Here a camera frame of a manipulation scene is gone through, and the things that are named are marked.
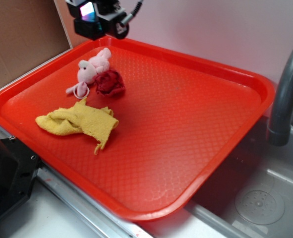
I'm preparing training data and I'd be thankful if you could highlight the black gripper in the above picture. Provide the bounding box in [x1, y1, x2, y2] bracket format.
[66, 0, 129, 41]

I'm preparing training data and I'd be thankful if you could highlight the pink plush pig toy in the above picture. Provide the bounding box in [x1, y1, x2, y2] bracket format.
[65, 48, 112, 99]

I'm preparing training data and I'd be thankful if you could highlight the red crumpled paper ball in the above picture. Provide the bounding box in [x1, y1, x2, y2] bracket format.
[94, 69, 126, 97]

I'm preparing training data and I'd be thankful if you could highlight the brown cardboard panel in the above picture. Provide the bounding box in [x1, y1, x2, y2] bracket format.
[0, 0, 101, 97]

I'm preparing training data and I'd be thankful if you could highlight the yellow knitted cloth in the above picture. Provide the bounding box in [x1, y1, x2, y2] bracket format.
[35, 98, 119, 155]

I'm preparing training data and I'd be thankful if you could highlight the red plastic tray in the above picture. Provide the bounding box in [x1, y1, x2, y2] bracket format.
[0, 37, 275, 221]

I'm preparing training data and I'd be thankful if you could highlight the grey curved faucet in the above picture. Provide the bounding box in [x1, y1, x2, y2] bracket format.
[266, 51, 293, 146]

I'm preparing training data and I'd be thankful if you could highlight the grey toy sink basin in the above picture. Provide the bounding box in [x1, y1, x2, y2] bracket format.
[185, 111, 293, 238]

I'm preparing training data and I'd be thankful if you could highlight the round sink drain cover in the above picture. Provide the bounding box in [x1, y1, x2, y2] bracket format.
[234, 184, 285, 225]

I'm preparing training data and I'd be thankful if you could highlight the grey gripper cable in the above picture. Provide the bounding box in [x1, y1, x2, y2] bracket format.
[122, 0, 145, 23]

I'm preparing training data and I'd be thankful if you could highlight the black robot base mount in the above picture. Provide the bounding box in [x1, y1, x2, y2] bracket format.
[0, 138, 39, 220]

